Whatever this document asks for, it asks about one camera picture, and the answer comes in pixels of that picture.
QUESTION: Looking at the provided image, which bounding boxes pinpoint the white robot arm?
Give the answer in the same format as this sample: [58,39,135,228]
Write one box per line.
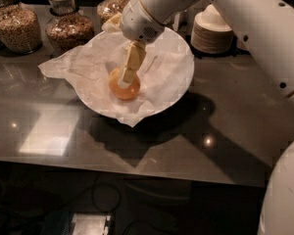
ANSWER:
[114,0,294,235]

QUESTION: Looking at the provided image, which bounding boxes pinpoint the tall stack of paper bowls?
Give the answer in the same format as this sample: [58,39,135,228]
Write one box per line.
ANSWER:
[191,5,234,54]

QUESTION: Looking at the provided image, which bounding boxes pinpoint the glass jar of cereal right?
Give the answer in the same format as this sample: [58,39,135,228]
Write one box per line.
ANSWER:
[97,0,129,24]

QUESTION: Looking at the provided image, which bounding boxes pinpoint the white crumpled paper liner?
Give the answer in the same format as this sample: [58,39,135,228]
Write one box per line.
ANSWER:
[37,16,195,128]

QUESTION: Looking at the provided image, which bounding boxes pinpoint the white upright panel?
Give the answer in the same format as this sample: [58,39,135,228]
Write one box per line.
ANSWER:
[171,2,198,32]

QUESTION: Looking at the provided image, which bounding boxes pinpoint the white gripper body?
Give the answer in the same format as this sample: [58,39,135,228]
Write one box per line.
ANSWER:
[121,0,165,44]

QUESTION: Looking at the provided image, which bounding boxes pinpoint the white bowl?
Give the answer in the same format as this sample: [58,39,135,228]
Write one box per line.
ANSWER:
[75,21,196,118]

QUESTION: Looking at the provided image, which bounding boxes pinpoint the glass jar of granola middle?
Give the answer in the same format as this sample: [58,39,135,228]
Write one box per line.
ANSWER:
[45,0,94,55]

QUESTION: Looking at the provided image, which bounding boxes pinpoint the grey box under table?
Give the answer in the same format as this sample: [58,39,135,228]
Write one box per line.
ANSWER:
[70,213,112,235]

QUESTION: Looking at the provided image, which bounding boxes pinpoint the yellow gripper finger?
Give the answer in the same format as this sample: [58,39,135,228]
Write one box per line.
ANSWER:
[119,41,146,88]
[102,13,122,33]

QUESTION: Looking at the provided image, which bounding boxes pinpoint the glass jar of cereal left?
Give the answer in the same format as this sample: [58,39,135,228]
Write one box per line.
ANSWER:
[0,0,42,54]

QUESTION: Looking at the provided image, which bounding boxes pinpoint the glass jar of cereal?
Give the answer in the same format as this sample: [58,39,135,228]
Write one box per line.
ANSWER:
[0,0,42,54]
[97,0,129,24]

